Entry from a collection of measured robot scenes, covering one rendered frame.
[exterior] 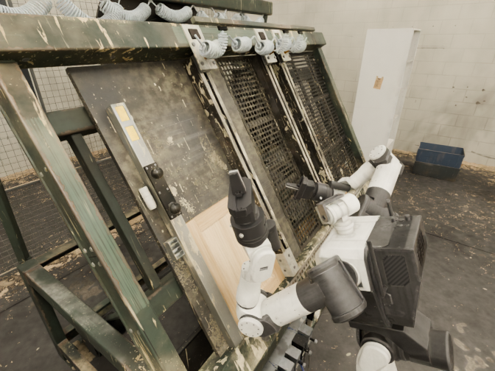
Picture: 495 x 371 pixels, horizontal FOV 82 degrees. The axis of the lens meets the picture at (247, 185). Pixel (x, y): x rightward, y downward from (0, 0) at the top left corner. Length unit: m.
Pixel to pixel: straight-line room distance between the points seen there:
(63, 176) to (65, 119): 0.22
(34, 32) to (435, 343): 1.45
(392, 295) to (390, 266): 0.10
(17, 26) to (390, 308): 1.26
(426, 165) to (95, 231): 4.86
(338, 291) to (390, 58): 4.13
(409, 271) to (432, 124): 5.33
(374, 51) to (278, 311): 4.22
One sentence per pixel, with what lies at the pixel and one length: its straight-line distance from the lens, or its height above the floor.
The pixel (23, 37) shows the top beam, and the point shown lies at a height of 1.91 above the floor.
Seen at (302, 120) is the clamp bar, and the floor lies 1.46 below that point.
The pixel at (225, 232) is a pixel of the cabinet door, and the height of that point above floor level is 1.20.
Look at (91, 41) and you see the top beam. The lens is 1.06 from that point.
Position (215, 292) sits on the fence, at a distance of 1.11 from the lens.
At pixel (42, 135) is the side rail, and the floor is 1.68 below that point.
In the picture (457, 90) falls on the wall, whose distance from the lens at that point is 6.03.
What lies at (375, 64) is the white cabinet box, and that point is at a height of 1.61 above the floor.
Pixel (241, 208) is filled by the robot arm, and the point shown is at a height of 1.57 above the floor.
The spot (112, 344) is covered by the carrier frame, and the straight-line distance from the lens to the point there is 1.45.
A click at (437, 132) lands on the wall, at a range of 6.16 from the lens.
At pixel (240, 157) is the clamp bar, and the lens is 1.26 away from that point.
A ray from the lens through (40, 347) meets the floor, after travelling 2.69.
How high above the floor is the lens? 1.90
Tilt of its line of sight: 27 degrees down
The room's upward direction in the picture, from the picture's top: straight up
